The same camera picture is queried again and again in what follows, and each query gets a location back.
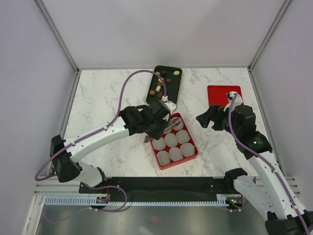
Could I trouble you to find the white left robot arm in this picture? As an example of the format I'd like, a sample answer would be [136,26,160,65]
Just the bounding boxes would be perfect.
[50,104,171,193]

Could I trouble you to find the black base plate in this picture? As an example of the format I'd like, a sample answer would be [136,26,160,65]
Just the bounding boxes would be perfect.
[78,176,243,203]

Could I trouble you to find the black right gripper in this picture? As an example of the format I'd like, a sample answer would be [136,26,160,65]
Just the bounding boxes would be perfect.
[196,103,242,137]

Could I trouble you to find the white paper cup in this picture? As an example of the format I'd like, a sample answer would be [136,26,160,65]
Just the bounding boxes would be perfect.
[169,147,183,162]
[171,117,184,131]
[163,121,172,134]
[152,138,166,151]
[156,150,171,165]
[180,142,195,157]
[164,133,178,148]
[176,129,190,144]

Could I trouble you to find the red box lid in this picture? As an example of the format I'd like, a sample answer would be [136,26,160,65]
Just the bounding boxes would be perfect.
[207,85,242,107]

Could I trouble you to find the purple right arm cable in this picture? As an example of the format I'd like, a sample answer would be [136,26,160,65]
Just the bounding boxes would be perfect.
[229,92,309,235]

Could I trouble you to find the white slotted cable duct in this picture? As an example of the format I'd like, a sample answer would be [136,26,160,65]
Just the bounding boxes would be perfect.
[44,195,228,207]

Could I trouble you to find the red chocolate box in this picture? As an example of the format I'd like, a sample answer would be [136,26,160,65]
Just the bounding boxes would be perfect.
[150,113,199,170]

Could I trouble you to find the metal tongs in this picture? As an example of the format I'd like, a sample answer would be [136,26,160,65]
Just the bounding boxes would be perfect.
[143,117,182,143]

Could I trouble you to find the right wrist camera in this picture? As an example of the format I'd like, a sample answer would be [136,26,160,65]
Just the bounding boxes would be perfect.
[224,91,243,110]

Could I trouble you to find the dark green tray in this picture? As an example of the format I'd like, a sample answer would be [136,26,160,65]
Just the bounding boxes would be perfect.
[146,66,182,104]

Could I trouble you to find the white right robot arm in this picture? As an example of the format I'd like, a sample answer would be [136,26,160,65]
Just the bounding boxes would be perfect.
[196,105,313,235]

